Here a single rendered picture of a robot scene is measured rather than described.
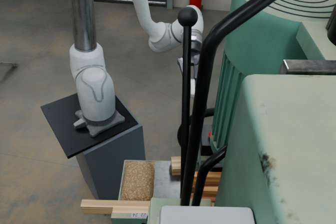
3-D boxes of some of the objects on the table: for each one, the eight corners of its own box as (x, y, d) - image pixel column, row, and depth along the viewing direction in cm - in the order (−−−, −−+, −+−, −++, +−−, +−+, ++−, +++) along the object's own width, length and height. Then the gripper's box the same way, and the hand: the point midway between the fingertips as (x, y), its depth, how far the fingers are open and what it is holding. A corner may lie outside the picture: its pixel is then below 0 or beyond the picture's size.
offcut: (172, 175, 86) (172, 169, 84) (171, 163, 89) (171, 156, 87) (184, 174, 86) (184, 168, 84) (182, 162, 90) (182, 156, 87)
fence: (346, 227, 75) (355, 217, 71) (348, 233, 74) (358, 224, 70) (114, 221, 76) (111, 212, 72) (113, 228, 75) (110, 218, 71)
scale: (334, 217, 71) (335, 217, 71) (337, 223, 70) (337, 222, 70) (131, 213, 72) (131, 212, 72) (130, 218, 71) (130, 218, 71)
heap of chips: (155, 162, 90) (155, 154, 87) (152, 205, 79) (152, 198, 77) (126, 161, 90) (125, 154, 87) (119, 204, 80) (118, 197, 77)
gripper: (177, 40, 121) (176, 91, 111) (208, 41, 121) (210, 92, 111) (176, 51, 128) (175, 100, 117) (206, 52, 128) (208, 100, 117)
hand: (192, 88), depth 116 cm, fingers closed
